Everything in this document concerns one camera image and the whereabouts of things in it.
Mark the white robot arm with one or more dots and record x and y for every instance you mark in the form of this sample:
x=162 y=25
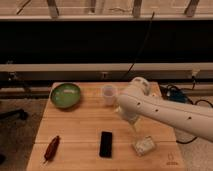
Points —
x=136 y=99

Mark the clear plastic cup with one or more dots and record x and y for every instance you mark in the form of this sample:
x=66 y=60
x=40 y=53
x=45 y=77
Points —
x=109 y=93

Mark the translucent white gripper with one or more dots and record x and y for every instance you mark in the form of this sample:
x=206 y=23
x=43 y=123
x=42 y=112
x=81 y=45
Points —
x=131 y=124

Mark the black chair base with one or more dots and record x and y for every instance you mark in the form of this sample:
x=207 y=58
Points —
x=20 y=113

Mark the blue power box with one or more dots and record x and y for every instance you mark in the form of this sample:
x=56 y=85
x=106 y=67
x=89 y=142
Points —
x=176 y=96

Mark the green bowl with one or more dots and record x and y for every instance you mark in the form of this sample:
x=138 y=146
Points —
x=65 y=95

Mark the black rectangular eraser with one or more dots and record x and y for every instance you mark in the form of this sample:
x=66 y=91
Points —
x=106 y=145

